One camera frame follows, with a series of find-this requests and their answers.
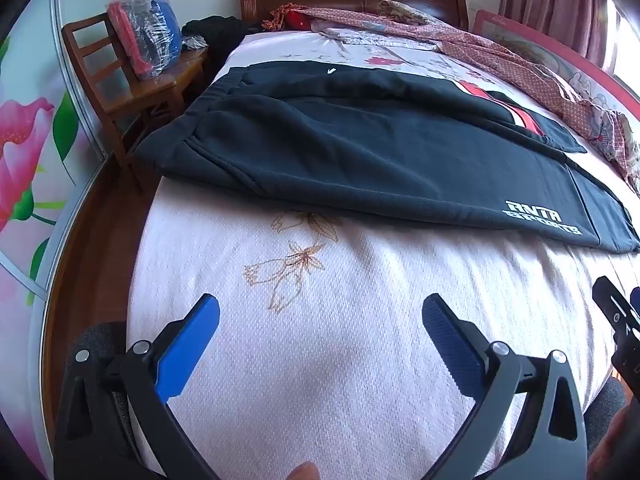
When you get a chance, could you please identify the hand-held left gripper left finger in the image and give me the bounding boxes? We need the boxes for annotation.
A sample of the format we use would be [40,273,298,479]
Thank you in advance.
[54,292,221,480]

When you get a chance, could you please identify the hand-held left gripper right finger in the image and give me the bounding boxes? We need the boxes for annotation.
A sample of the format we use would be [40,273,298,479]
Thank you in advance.
[421,294,588,480]

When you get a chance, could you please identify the black pants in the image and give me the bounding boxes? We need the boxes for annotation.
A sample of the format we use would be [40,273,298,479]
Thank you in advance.
[135,60,640,254]

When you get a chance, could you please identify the person's grey trousers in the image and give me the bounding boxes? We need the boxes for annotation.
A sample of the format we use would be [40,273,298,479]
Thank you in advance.
[62,322,640,480]

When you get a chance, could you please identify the white floral bed sheet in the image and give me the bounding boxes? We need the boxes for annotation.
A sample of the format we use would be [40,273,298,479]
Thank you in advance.
[125,30,640,480]

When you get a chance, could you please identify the floral wardrobe door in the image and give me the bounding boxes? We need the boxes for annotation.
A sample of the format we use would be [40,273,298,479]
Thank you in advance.
[0,0,136,461]

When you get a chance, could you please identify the window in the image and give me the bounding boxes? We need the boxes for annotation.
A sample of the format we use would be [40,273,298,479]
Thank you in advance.
[605,0,640,91]

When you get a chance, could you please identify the wooden chair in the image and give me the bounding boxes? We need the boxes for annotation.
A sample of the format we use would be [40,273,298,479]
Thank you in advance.
[61,12,208,193]

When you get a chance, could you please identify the red patterned quilt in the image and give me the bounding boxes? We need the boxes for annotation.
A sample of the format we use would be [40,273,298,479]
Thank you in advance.
[262,0,640,181]

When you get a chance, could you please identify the pale floral pillowcase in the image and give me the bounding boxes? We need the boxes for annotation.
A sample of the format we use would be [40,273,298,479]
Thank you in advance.
[320,25,441,52]

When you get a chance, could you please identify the dark clothes pile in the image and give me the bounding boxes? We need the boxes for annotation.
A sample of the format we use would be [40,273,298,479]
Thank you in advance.
[181,15,251,51]

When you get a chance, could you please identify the plastic bag of clothes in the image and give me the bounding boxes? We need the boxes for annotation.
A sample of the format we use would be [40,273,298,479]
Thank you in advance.
[105,0,183,81]

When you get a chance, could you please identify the pink bed guard rail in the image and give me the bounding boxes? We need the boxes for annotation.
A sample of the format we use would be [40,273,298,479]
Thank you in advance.
[472,9,640,106]

